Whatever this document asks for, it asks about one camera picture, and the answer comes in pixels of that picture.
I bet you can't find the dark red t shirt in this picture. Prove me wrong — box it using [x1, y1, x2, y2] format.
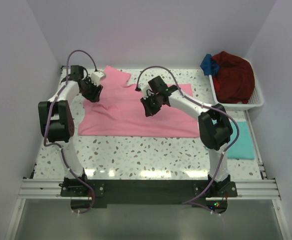
[211, 51, 255, 104]

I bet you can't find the aluminium frame rail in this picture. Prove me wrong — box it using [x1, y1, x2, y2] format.
[17, 179, 281, 200]

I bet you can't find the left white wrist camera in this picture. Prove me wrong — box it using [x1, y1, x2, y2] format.
[90, 70, 106, 85]

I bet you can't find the folded teal t shirt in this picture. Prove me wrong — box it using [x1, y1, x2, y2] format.
[226, 121, 255, 160]

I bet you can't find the blue t shirt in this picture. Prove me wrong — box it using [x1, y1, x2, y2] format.
[200, 54, 220, 76]

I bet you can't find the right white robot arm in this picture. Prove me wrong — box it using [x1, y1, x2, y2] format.
[136, 76, 233, 197]

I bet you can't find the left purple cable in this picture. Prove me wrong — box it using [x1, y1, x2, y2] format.
[43, 49, 99, 215]

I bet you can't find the white plastic laundry basket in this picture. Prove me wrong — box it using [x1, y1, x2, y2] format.
[207, 59, 264, 111]

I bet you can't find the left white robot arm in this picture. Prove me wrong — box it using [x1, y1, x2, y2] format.
[38, 65, 106, 196]

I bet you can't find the pink t shirt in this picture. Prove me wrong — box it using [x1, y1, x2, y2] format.
[78, 66, 199, 138]

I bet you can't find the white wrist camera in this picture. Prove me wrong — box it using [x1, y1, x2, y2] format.
[90, 70, 106, 85]
[135, 84, 151, 98]

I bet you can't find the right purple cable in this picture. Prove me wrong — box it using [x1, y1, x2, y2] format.
[137, 65, 241, 208]

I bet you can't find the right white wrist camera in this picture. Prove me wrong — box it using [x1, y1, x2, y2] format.
[135, 84, 151, 98]

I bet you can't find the purple cable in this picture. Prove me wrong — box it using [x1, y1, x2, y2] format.
[43, 49, 99, 215]
[137, 65, 241, 208]

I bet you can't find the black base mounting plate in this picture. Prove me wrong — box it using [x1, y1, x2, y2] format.
[59, 179, 238, 212]

